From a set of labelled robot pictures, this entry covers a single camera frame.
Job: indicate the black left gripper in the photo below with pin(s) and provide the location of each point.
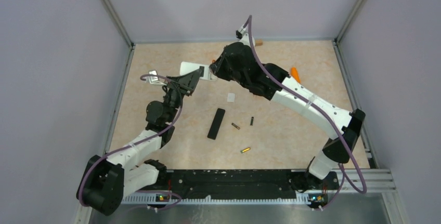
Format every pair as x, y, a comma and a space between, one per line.
174, 82

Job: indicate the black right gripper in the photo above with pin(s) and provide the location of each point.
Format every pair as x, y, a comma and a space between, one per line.
217, 67

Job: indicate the gold green AAA battery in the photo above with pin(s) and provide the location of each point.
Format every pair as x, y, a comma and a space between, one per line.
245, 150

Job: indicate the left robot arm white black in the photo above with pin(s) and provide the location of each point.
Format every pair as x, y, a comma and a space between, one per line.
109, 178

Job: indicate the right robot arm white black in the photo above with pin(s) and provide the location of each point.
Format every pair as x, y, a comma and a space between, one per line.
342, 126

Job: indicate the black remote control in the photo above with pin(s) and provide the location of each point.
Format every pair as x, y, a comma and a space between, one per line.
216, 123

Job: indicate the small wooden block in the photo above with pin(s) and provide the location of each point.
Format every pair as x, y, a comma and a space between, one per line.
258, 42

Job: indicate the brown gold AAA battery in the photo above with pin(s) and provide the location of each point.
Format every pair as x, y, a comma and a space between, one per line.
235, 126

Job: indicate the orange toy carrot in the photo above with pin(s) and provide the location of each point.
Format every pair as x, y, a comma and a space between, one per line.
294, 73

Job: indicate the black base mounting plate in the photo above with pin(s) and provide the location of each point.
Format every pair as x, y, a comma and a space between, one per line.
242, 184

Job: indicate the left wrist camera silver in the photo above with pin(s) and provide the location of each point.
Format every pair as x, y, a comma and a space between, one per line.
153, 78

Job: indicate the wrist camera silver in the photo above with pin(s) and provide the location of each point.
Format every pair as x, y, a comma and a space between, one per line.
243, 37
153, 78

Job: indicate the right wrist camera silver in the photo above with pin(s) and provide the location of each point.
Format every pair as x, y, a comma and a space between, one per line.
243, 37

